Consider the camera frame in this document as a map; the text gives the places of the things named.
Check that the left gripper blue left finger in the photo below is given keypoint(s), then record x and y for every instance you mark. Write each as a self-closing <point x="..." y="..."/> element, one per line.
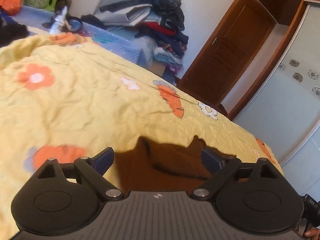
<point x="103" y="161"/>

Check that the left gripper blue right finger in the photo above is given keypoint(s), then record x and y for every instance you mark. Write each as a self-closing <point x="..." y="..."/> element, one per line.
<point x="214" y="160"/>

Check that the brown knit sweater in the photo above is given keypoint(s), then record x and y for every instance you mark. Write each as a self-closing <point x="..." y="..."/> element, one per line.
<point x="166" y="164"/>

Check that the pile of clothes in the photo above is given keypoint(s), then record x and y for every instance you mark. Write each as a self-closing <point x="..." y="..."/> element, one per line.
<point x="156" y="25"/>

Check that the person's hand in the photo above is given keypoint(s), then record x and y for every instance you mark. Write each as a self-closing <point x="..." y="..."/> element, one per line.
<point x="313" y="234"/>

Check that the yellow floral bedspread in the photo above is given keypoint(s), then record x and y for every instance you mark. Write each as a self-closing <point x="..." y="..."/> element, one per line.
<point x="65" y="97"/>

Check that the brown wooden door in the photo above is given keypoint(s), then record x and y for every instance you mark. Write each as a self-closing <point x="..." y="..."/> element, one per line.
<point x="228" y="52"/>

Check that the white sliding wardrobe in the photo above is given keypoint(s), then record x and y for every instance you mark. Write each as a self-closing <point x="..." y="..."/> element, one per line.
<point x="284" y="113"/>

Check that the blue quilted blanket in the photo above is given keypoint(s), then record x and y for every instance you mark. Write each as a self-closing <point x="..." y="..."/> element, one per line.
<point x="129" y="50"/>

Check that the black garment on left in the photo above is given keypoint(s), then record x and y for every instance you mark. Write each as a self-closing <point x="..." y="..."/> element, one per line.
<point x="11" y="30"/>

